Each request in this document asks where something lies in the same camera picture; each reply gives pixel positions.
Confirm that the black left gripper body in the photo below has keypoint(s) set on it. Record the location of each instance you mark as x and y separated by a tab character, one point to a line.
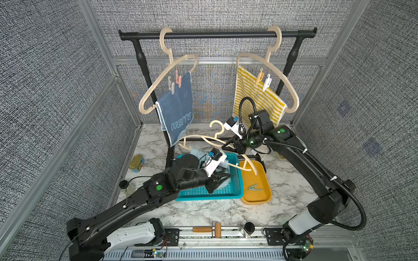
211	182

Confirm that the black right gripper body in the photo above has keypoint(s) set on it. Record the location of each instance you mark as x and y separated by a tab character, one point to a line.
241	145

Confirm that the light blue terry towel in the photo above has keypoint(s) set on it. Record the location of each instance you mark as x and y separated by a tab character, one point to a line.
201	155

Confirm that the mint green clothespin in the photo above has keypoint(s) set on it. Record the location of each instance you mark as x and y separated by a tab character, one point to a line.
254	188

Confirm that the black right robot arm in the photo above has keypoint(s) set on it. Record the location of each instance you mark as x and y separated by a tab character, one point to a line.
333	193

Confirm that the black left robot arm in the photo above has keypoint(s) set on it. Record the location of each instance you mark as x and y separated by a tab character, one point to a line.
91	239

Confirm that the teal plastic basket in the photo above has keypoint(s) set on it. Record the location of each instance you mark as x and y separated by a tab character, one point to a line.
234	190

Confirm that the yellow plastic tray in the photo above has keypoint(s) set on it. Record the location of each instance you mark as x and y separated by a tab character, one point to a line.
249	179

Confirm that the yellow striped towel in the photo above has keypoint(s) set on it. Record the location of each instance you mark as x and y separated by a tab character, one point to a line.
266	100

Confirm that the small black lidded jar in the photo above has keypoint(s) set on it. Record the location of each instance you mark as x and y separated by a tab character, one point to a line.
247	230

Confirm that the dark blue hello towel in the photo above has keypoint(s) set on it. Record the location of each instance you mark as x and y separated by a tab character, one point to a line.
175	110

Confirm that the green tin can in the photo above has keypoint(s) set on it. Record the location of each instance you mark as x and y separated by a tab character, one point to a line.
137	163

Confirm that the salmon clothespin on blue towel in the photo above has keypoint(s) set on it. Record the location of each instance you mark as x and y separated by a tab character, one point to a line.
178	79

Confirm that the white clothespin on blue towel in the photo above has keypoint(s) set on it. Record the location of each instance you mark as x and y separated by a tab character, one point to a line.
171	85

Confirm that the black round lid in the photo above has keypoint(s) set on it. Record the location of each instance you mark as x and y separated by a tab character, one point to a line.
124	184

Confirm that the black clothes rack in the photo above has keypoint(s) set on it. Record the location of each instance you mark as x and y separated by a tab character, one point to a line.
147	103

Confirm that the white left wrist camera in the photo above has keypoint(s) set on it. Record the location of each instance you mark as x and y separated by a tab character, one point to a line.
213	159

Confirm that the wooden handle roller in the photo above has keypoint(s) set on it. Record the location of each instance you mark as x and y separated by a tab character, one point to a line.
215	229

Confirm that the white right arm base mount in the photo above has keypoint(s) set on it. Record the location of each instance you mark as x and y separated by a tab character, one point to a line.
299	224

